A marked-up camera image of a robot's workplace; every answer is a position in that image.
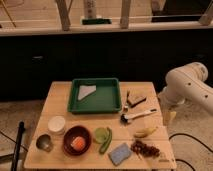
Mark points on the green plastic tray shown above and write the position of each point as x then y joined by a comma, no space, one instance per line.
106,98

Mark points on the black pole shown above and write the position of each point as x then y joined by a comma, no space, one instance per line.
15,158

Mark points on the dark red bowl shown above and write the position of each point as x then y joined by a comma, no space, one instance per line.
71,134

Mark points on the green lime slice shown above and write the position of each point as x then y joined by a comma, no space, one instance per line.
100,135

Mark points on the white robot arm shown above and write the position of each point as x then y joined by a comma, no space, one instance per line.
186,83

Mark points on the small fork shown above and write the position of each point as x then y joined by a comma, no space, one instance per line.
126,102

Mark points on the wooden table board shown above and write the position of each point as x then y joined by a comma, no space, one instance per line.
56,104

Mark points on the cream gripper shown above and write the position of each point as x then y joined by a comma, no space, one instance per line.
168,114

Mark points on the orange carrot piece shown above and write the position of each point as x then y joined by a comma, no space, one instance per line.
78,143

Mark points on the white round container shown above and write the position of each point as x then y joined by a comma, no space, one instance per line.
56,125

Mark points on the blue sponge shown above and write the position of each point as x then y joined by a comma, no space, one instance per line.
119,154

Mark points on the small metal cup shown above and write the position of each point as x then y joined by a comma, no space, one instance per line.
44,142

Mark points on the bunch of dark grapes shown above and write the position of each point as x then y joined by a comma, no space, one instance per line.
145,150

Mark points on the green cucumber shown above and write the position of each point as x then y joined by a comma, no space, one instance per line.
106,144

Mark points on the yellow banana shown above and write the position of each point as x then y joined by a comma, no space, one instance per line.
145,132

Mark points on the white handled dish brush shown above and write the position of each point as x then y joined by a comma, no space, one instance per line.
128,118

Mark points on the green box on shelf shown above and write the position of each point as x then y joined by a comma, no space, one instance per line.
96,21

